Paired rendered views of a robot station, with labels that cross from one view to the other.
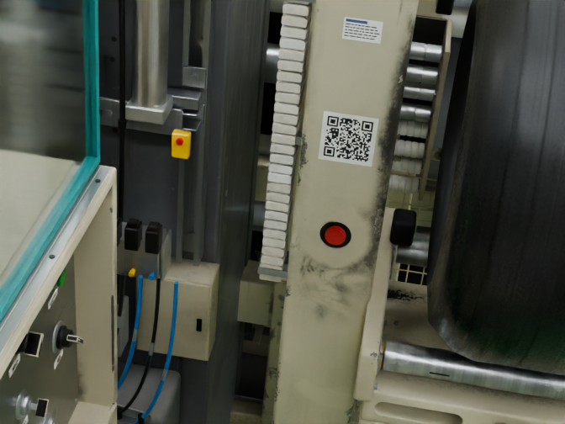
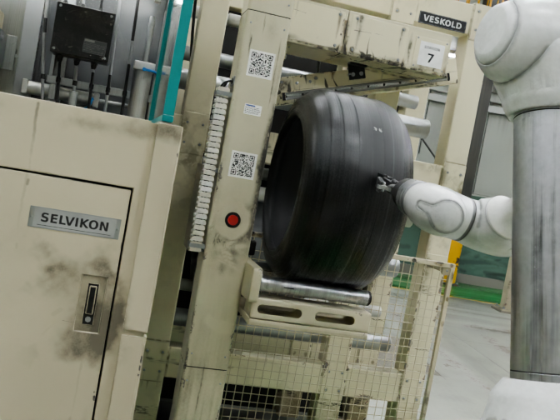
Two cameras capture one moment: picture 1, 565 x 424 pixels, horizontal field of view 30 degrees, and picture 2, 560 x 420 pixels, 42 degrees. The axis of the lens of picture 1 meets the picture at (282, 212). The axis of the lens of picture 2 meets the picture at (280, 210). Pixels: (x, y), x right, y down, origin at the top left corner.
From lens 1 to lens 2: 1.12 m
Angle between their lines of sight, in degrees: 35
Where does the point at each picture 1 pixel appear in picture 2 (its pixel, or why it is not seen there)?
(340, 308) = (232, 265)
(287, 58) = (216, 123)
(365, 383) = (255, 288)
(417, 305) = not seen: hidden behind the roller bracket
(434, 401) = (287, 302)
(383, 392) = (262, 298)
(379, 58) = (259, 123)
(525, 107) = (334, 124)
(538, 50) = (335, 107)
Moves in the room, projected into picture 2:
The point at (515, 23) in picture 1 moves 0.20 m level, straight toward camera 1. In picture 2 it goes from (322, 101) to (337, 95)
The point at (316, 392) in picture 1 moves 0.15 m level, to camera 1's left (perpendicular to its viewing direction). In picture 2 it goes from (215, 323) to (164, 318)
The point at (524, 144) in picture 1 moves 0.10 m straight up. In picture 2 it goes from (337, 137) to (343, 100)
